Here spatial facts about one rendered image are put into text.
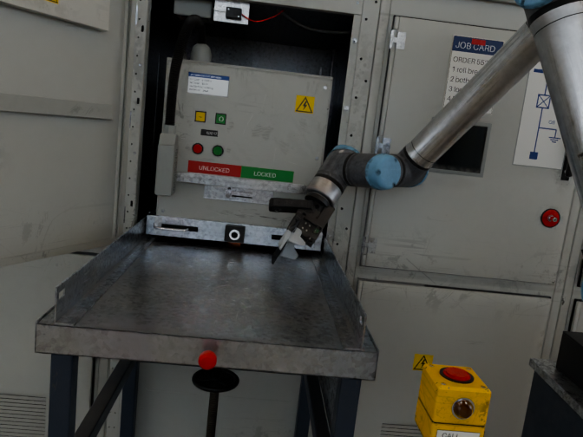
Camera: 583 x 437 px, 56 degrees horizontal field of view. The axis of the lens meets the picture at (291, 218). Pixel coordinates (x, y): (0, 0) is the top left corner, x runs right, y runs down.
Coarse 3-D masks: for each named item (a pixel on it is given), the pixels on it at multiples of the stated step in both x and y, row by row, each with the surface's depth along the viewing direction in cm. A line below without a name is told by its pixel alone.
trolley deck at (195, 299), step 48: (144, 288) 122; (192, 288) 126; (240, 288) 130; (288, 288) 134; (48, 336) 97; (96, 336) 98; (144, 336) 98; (192, 336) 99; (240, 336) 101; (288, 336) 103; (336, 336) 106
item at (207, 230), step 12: (156, 216) 166; (180, 228) 167; (192, 228) 167; (204, 228) 167; (216, 228) 167; (252, 228) 168; (264, 228) 168; (276, 228) 168; (216, 240) 168; (252, 240) 168; (264, 240) 169; (276, 240) 169
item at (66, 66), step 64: (0, 0) 116; (64, 0) 131; (0, 64) 122; (64, 64) 137; (128, 64) 153; (0, 128) 124; (64, 128) 141; (128, 128) 158; (0, 192) 127; (64, 192) 144; (0, 256) 130
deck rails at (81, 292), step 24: (120, 240) 138; (96, 264) 119; (120, 264) 137; (336, 264) 139; (72, 288) 104; (96, 288) 117; (336, 288) 136; (72, 312) 102; (336, 312) 119; (360, 312) 104; (360, 336) 102
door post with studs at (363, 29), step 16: (368, 0) 155; (368, 16) 156; (352, 32) 157; (368, 32) 156; (352, 48) 157; (368, 48) 157; (352, 64) 158; (368, 64) 158; (352, 80) 159; (368, 80) 159; (352, 96) 159; (352, 112) 160; (352, 128) 161; (352, 144) 162; (352, 192) 164; (336, 208) 165; (336, 224) 166; (336, 240) 167; (336, 256) 167
